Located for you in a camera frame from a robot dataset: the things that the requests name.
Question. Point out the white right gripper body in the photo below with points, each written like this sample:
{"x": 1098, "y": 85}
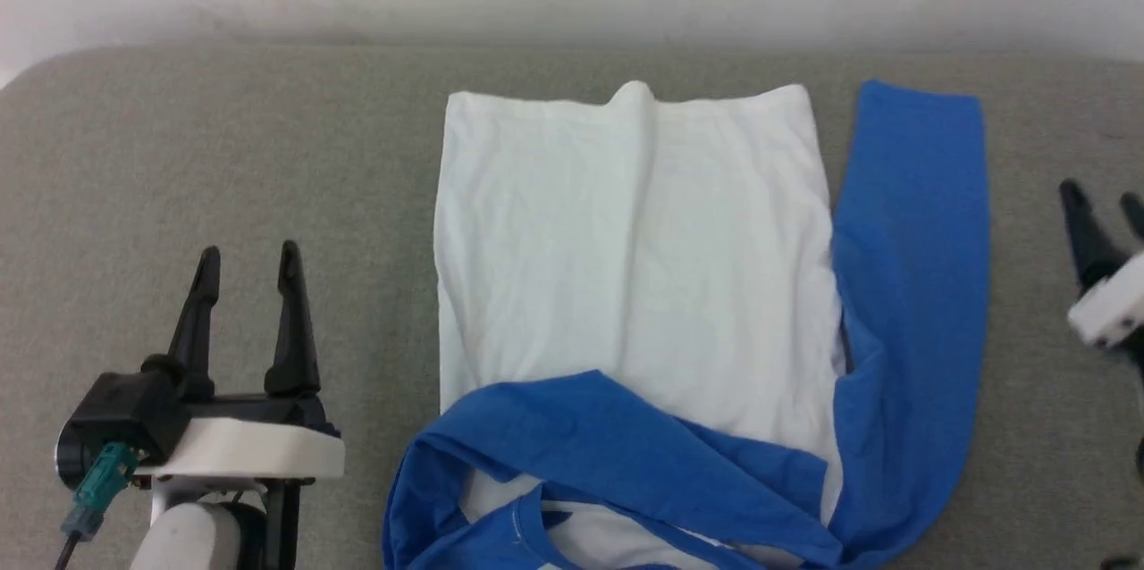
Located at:
{"x": 1115, "y": 306}

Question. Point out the grey-green fabric sofa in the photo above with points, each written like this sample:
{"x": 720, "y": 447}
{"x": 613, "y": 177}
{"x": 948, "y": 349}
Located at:
{"x": 223, "y": 159}

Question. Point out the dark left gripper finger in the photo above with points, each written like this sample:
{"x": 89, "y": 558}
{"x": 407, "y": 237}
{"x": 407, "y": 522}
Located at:
{"x": 198, "y": 320}
{"x": 293, "y": 320}

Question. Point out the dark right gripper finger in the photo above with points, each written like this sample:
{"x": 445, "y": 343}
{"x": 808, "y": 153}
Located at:
{"x": 1136, "y": 217}
{"x": 1086, "y": 235}

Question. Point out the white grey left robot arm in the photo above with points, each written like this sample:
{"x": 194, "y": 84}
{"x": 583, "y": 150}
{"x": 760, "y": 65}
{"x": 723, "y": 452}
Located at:
{"x": 197, "y": 534}

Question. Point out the blue and white long-sleeve shirt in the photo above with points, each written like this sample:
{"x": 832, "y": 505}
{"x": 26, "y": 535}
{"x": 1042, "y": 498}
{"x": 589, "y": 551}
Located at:
{"x": 626, "y": 239}

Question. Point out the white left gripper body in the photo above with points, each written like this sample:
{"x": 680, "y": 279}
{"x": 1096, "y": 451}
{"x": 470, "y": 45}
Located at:
{"x": 241, "y": 449}

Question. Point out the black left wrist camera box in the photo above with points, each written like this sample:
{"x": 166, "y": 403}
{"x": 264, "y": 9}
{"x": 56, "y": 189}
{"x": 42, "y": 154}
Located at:
{"x": 125, "y": 418}

